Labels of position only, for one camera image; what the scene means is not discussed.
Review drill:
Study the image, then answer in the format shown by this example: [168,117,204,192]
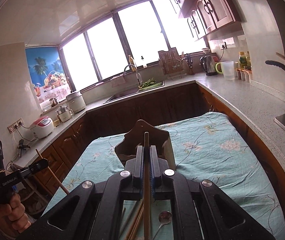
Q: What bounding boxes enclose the dark wooden chopstick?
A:
[143,132,151,240]

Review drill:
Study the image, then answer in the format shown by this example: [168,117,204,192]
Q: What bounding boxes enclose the small metal spoon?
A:
[152,211,172,240]

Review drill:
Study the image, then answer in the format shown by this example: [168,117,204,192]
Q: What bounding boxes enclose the light wooden chopstick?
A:
[36,149,69,195]

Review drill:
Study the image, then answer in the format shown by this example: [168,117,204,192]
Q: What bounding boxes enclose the left hand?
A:
[0,192,32,239]

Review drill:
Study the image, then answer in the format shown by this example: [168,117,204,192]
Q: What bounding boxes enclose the wooden utensil holder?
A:
[114,119,177,170]

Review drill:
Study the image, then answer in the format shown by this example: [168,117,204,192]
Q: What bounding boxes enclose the teal floral tablecloth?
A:
[49,112,285,239]

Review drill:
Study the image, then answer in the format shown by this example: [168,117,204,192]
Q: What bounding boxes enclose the white red rice cooker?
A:
[30,116,55,139]

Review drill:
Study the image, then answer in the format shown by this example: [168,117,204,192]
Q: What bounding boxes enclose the small white electric pot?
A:
[56,105,74,122]

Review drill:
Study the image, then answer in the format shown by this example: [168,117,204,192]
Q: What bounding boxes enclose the large white cooker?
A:
[66,91,86,113]

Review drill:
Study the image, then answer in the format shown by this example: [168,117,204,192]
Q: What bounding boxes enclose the chrome sink faucet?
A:
[123,64,142,85]

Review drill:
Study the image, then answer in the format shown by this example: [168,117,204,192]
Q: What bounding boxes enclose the tropical fruit poster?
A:
[25,47,71,104]

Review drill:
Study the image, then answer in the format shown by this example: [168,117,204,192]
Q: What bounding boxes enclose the steel electric kettle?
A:
[199,55,218,76]

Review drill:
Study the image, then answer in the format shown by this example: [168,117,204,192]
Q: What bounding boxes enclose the clear measuring jug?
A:
[215,61,235,80]

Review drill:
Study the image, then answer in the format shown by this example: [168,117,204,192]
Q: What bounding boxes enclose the upper wooden wall cabinets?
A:
[170,0,241,39]

